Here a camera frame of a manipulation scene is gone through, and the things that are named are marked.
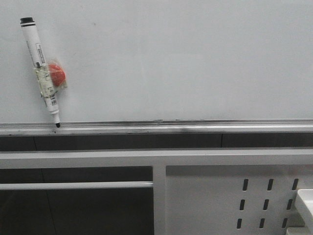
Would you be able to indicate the red round magnet taped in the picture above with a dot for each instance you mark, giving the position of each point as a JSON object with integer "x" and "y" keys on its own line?
{"x": 58, "y": 75}

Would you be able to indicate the white whiteboard marker black cap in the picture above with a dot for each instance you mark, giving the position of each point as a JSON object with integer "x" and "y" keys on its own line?
{"x": 40, "y": 67}

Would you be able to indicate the white whiteboard with aluminium tray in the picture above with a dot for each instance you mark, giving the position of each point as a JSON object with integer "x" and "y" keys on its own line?
{"x": 161, "y": 66}

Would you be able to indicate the white perforated metal panel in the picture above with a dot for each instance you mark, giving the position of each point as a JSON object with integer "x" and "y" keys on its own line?
{"x": 234, "y": 199}

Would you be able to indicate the white plastic bin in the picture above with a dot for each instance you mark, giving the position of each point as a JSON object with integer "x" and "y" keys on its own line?
{"x": 304, "y": 206}

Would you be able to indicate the white metal rack frame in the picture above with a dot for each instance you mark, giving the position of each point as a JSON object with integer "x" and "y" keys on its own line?
{"x": 158, "y": 159}

